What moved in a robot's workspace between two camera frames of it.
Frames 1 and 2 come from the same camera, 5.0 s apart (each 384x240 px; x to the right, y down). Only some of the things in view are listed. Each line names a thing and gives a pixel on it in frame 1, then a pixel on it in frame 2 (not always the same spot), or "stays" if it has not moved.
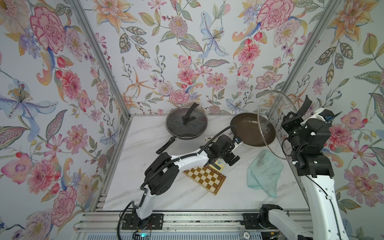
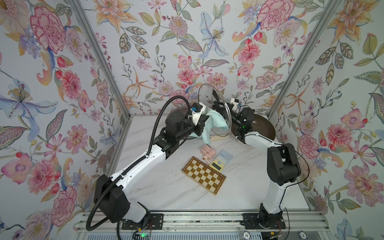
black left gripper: [229, 158] → [199, 125]
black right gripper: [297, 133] → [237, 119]
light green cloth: [263, 171] → [215, 119]
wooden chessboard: [206, 177] stays
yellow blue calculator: [219, 164] stays
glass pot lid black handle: [275, 108] → [214, 99]
